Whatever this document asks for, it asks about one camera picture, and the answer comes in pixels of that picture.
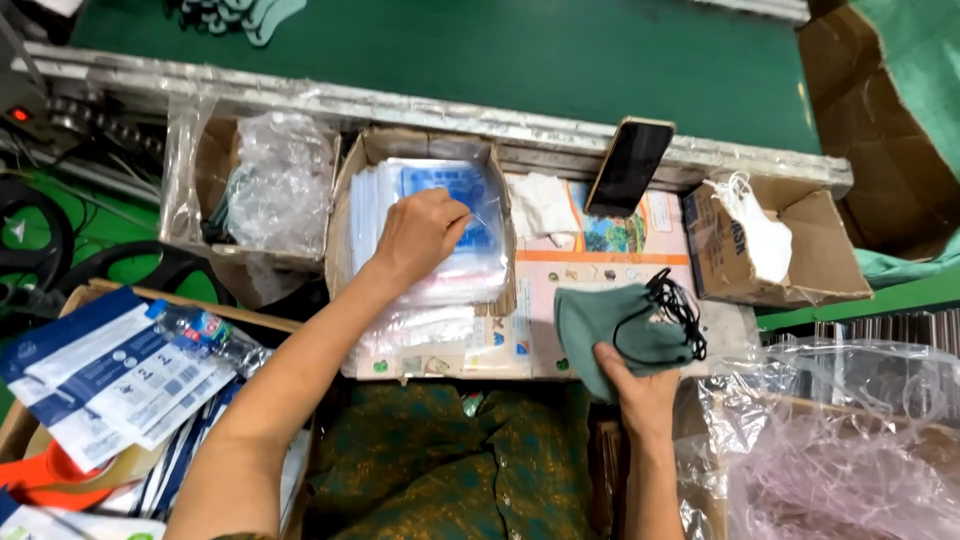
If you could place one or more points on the person's left hand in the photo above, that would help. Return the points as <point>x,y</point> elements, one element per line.
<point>416,229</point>

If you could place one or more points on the person's right hand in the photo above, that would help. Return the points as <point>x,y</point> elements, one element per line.
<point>645,394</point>

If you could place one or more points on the person's left fingers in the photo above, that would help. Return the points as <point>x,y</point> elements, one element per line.
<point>452,217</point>

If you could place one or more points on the clear blue-printed packaging bag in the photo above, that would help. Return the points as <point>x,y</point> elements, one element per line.
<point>480,199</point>

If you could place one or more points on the green fabric face mask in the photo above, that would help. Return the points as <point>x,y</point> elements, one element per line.
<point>622,330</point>

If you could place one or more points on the stack of clear packaging bags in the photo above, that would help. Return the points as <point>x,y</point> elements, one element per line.
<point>420,300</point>

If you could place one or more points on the white cloth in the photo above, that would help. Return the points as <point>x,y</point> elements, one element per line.
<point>541,206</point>

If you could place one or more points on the cardboard box holding bags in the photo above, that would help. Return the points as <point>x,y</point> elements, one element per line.
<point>352,225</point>

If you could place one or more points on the colourful printed cardboard sheet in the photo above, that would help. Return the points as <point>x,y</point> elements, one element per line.
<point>600,262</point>

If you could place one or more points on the black smartphone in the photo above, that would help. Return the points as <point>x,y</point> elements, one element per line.
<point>630,166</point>

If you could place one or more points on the cardboard box with clear plastic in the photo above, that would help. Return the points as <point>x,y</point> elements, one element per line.
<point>255,187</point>

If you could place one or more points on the green patterned clothing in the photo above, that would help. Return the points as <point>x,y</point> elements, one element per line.
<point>450,465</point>

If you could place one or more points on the plastic water bottle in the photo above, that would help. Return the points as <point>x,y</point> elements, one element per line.
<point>206,334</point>

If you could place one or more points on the cardboard box of packets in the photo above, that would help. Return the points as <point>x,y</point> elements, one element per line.
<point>187,315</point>

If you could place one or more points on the pile of green masks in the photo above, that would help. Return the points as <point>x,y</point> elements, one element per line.
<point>244,15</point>

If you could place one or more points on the white face mask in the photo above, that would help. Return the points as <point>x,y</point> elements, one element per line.
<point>761,232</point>

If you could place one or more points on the small cardboard box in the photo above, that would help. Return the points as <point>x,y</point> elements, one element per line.
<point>817,255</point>

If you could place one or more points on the pile of blue white packets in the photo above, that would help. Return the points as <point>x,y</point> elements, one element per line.
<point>112,382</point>

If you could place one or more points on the large open cardboard carton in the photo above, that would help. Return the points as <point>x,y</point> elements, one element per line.
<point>870,127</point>

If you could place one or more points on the crumpled clear plastic bag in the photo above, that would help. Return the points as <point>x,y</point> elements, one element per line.
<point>832,442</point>

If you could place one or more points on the orange tape dispenser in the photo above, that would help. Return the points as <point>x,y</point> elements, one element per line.
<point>52,472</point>

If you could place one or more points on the metal conveyor rail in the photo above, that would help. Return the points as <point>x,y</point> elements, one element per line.
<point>420,112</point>

